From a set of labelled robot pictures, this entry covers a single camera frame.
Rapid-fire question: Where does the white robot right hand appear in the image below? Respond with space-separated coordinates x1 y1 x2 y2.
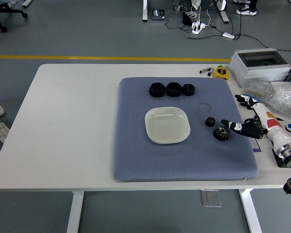
220 94 291 156

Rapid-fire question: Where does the large black bevel gear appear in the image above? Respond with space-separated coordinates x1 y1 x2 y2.
212 124 232 142

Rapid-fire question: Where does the small black gear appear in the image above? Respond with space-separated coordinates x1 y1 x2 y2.
205 116 217 128

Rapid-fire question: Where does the flat white box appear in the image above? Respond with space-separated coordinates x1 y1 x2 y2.
270 81 291 95

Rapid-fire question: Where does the small black hex nut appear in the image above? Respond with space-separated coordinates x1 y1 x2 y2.
182 83 197 97

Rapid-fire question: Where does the large black hex nut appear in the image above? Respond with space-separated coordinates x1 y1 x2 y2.
149 82 165 98
166 82 183 98

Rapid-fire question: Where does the black charger box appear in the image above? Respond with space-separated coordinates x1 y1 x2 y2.
182 12 194 25

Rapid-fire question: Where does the clear bag of white parts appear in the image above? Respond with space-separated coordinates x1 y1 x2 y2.
266 87 291 119

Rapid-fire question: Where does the purple-edged white card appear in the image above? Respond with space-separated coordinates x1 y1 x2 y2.
251 139 262 152

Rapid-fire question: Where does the clear bag of blue resistors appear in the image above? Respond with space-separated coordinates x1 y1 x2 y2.
240 81 275 107

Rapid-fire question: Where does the yellow tape measure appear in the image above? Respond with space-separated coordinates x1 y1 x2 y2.
213 65 230 80

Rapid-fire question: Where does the white table leg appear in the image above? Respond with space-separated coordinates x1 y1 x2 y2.
239 189 262 233
66 191 85 233

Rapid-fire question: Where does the grey metal floor plate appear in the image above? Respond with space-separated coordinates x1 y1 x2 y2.
200 189 222 208

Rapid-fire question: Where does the white square dish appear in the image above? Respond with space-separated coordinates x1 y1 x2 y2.
145 106 191 146

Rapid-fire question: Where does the blue-grey padded mat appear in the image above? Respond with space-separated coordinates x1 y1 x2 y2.
113 77 259 182

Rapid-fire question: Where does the white power strip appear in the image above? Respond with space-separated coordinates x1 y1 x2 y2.
191 21 208 34

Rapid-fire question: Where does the grey desk leg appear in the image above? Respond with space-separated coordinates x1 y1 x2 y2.
217 0 230 24

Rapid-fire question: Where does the black desk phone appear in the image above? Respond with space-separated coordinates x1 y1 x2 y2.
151 9 166 21

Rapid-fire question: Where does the grey electrical enclosure box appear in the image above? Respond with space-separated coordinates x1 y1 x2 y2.
229 48 291 88

